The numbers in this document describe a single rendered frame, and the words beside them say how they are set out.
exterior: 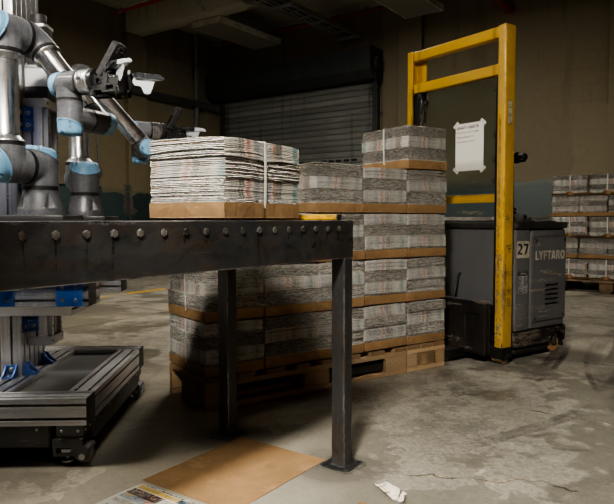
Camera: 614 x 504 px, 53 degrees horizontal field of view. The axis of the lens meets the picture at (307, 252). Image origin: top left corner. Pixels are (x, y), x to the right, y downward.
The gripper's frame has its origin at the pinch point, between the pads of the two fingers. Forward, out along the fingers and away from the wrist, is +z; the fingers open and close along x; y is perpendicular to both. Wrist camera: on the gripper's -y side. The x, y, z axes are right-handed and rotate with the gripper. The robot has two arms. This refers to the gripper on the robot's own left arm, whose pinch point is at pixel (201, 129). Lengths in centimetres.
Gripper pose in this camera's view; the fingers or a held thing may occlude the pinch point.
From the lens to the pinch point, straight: 309.3
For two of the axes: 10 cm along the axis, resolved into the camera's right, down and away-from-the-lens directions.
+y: -0.7, 9.8, 1.7
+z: 8.8, -0.2, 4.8
